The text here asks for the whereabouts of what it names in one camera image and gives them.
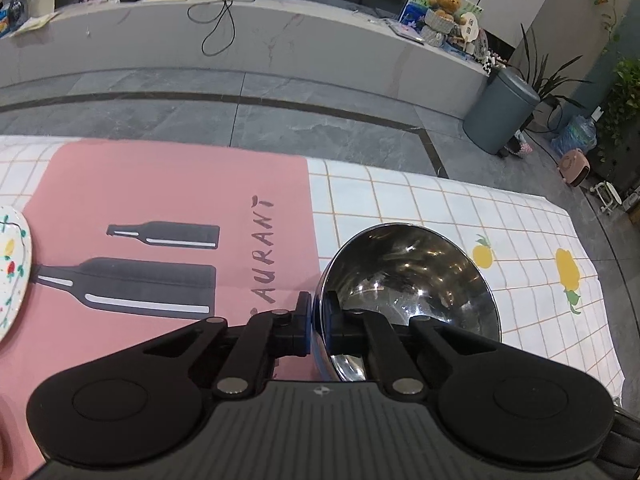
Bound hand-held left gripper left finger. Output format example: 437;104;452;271
137;291;312;402

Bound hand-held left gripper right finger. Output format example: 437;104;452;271
326;293;502;402

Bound stainless steel bowl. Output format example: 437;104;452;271
311;223;502;384

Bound pink and white checked tablecloth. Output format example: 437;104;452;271
0;135;626;466

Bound grey trash bin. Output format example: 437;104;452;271
462;67;542;156

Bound pink heater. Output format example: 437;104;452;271
557;149;592;187

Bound grey marble counter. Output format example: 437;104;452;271
0;0;494;122

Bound white floral ceramic plate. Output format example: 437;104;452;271
0;205;34;344

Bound white stool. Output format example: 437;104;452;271
590;181;624;216

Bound blue water bottle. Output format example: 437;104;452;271
550;115;599;157

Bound snake plant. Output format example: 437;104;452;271
510;22;594;111

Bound woven basket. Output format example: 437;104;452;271
423;9;454;32

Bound round white sign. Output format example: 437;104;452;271
457;12;479;41

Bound brown teddy bear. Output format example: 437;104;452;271
427;0;462;24

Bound leafy green potted plant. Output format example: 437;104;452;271
595;57;640;192

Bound beige papers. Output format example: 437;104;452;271
10;12;62;39

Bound black cable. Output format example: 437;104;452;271
187;0;237;56

